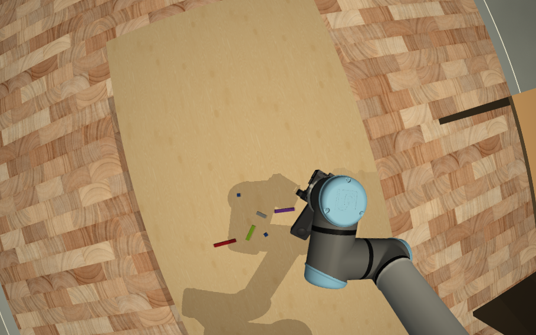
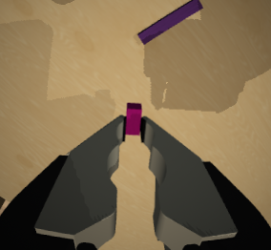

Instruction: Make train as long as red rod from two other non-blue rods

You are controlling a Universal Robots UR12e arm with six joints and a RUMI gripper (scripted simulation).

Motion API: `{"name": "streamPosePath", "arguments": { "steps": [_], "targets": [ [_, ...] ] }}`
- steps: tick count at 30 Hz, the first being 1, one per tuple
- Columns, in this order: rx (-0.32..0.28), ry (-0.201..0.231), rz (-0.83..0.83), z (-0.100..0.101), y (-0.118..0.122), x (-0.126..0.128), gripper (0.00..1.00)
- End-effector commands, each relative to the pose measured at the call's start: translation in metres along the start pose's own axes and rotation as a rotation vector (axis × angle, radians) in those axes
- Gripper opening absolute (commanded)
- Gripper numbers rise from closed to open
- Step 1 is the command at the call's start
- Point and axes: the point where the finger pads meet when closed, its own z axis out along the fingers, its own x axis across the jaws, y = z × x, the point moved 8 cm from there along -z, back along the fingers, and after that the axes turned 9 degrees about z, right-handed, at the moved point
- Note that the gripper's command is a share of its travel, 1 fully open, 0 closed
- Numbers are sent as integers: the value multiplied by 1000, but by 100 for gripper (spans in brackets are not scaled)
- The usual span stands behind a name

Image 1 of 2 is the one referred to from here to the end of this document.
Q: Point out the lime green rod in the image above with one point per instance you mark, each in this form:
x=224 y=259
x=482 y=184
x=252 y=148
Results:
x=250 y=232

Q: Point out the dark red rod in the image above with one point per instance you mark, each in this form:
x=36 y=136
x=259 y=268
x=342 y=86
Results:
x=224 y=243

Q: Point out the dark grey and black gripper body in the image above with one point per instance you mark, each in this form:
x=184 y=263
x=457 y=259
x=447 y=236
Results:
x=316 y=175

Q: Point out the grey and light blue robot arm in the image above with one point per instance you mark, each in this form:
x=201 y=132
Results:
x=335 y=255

